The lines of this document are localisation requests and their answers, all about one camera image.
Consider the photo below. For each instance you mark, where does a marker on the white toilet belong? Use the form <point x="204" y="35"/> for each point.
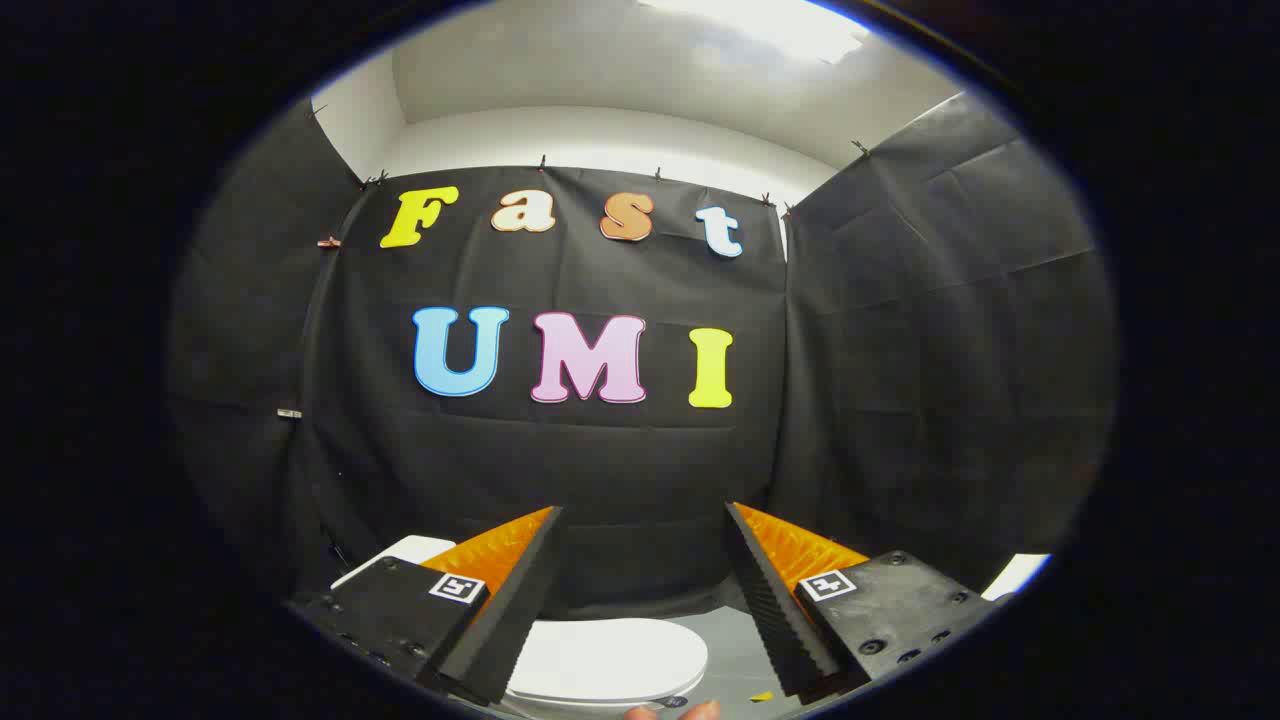
<point x="405" y="550"/>

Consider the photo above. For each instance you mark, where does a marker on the white toilet lid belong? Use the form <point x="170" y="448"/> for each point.
<point x="610" y="655"/>

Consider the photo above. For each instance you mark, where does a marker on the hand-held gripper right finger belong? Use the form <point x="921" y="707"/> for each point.
<point x="765" y="600"/>

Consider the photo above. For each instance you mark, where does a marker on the black backdrop cloth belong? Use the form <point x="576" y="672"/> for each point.
<point x="620" y="470"/>

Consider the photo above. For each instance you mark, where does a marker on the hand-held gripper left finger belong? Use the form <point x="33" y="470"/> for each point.
<point x="520" y="600"/>

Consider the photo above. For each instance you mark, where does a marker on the ceiling light panel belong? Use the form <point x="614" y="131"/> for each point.
<point x="770" y="25"/>

